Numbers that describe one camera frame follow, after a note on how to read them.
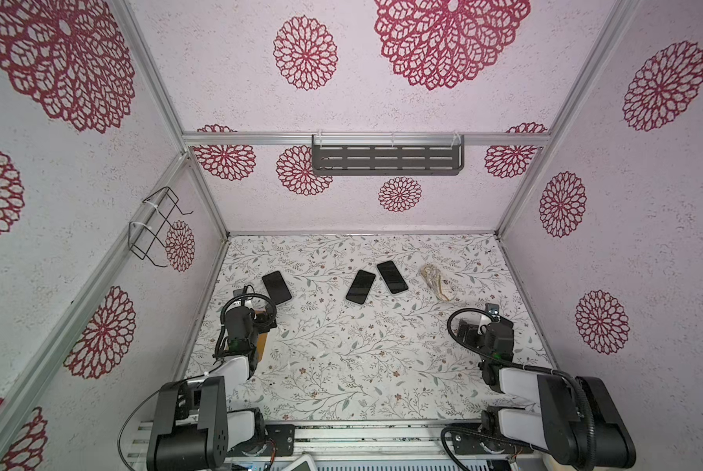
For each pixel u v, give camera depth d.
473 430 0.66
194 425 0.42
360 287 1.04
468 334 0.82
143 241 0.72
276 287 1.05
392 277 1.06
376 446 0.73
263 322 0.79
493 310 0.79
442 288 1.00
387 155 0.97
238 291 0.77
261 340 0.86
